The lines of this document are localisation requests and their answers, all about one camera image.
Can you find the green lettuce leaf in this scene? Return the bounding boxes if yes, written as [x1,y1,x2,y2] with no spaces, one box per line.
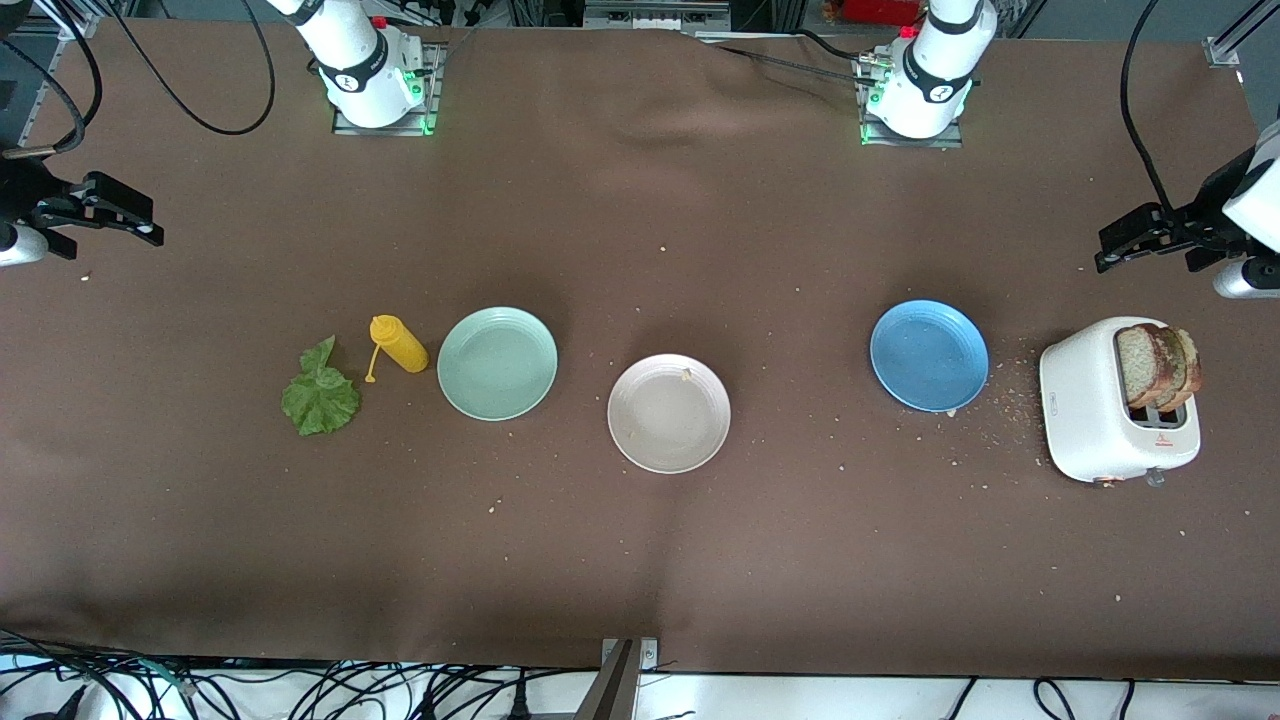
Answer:
[281,336,362,437]

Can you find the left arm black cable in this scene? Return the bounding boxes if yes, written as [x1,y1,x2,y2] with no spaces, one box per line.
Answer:
[1120,0,1181,216]

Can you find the blue plate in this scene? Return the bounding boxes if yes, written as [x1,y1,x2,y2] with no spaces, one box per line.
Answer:
[869,299,990,413]

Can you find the grey metal device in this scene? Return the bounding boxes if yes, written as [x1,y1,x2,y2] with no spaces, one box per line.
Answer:
[583,0,733,33]

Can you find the aluminium frame profile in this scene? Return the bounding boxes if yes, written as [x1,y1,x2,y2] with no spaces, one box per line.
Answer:
[0,0,106,151]
[1205,0,1280,69]

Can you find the tangle of black floor cables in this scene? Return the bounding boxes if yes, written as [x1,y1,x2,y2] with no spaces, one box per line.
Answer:
[0,628,601,720]

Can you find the yellow mustard squeeze bottle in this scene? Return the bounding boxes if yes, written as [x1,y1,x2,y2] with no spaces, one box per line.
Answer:
[364,315,430,384]

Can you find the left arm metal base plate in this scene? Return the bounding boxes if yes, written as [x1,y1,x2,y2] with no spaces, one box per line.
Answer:
[857,48,966,151]

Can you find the pale green plate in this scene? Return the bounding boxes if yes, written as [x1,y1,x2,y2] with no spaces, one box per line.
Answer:
[437,306,559,422]

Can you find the white toaster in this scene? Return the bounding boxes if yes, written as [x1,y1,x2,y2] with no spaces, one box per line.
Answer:
[1039,316,1202,488]

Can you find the red box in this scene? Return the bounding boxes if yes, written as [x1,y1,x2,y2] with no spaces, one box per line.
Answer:
[840,0,926,26]

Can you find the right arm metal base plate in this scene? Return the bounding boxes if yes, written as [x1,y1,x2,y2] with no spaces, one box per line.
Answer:
[332,40,442,138]

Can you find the black base power cables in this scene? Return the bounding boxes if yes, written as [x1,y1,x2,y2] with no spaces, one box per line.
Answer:
[700,28,876,89]

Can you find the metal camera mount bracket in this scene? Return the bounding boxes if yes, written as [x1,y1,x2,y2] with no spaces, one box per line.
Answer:
[575,637,661,720]

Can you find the beige plate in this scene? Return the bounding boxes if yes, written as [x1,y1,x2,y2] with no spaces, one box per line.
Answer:
[607,353,732,475]

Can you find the brown tablecloth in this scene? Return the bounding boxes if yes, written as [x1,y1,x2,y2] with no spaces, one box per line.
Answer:
[0,18,1280,683]

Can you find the brown bread slice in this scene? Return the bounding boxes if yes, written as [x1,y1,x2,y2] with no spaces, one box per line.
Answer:
[1115,322,1188,409]
[1158,328,1204,414]

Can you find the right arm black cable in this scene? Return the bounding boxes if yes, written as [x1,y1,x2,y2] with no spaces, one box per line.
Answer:
[0,0,277,161]

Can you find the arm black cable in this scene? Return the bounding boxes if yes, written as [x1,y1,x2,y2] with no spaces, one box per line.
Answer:
[1120,0,1181,216]
[0,0,277,161]

